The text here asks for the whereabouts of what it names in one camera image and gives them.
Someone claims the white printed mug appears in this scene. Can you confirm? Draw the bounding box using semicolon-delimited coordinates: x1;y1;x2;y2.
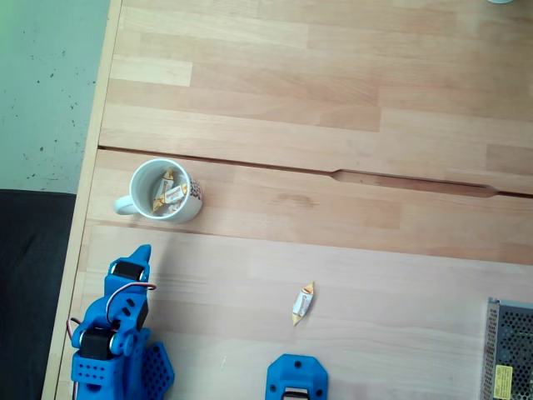
113;157;204;225

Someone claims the dark grey chair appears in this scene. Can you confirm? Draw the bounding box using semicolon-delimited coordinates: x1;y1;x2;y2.
0;188;78;400

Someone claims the light wooden board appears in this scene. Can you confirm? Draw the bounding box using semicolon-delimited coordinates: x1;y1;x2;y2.
67;222;533;400

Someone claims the metal mesh power supply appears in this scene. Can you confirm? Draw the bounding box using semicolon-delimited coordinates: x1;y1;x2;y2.
481;297;533;400

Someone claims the blue post base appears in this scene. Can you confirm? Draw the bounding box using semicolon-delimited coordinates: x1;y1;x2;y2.
266;353;330;400

